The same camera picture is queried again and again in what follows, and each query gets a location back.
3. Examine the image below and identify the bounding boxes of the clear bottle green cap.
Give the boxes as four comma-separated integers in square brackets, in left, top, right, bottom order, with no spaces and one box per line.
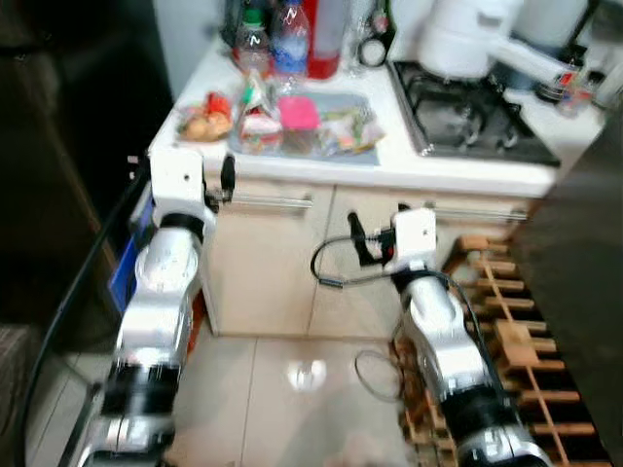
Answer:
[234,8,272,79]

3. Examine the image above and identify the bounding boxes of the red white food bag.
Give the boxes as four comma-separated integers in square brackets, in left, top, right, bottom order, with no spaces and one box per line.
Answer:
[238,83,283,155]

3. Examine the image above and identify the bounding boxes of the red orange food pack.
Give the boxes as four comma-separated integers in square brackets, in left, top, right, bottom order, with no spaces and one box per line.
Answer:
[178,92,235,144]

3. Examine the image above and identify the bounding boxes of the beige cabinet white worktop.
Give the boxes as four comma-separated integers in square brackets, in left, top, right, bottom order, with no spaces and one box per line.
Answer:
[146,44,609,341]

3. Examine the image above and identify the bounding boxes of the clear vegetable packet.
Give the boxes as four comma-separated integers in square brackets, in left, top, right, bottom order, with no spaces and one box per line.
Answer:
[319,105,376,157]

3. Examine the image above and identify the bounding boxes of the black gas hob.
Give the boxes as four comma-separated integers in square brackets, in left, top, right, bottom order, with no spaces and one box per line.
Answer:
[387,60,561,168]

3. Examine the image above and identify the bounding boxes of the clear bottle blue label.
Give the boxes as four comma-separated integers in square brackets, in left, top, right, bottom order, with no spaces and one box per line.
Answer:
[271,0,311,84]

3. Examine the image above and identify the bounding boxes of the wooden slat rack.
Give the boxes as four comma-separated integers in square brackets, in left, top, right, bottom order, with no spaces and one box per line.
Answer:
[394,233,605,467]

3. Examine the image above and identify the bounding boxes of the red canister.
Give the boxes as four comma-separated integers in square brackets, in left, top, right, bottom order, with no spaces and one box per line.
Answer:
[304,0,349,81]

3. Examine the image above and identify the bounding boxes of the white kitchen appliance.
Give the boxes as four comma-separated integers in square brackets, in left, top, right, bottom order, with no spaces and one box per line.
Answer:
[417,0,595,89]

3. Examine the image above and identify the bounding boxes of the small spice jars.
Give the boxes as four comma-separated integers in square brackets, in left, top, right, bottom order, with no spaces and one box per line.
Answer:
[560,58,600,108]

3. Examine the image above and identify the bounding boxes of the grey round appliance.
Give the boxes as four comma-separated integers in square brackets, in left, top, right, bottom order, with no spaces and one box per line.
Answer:
[511,0,595,50]

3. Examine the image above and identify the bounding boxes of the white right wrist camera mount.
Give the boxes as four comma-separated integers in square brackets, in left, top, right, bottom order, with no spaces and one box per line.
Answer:
[385,206,438,275]

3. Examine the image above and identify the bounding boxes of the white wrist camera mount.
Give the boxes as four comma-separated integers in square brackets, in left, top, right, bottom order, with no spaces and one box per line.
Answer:
[149,146,217,227]
[385,206,438,275]

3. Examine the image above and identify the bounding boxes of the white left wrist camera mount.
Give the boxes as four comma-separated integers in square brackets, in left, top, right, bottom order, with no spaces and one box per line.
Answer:
[149,146,217,227]

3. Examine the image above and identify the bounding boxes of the silver cabinet handle bar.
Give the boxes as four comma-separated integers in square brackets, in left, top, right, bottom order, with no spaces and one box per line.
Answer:
[435,204,531,223]
[232,193,314,210]

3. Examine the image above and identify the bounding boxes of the black ring utensil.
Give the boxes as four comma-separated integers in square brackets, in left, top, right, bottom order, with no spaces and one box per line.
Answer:
[358,10,395,67]

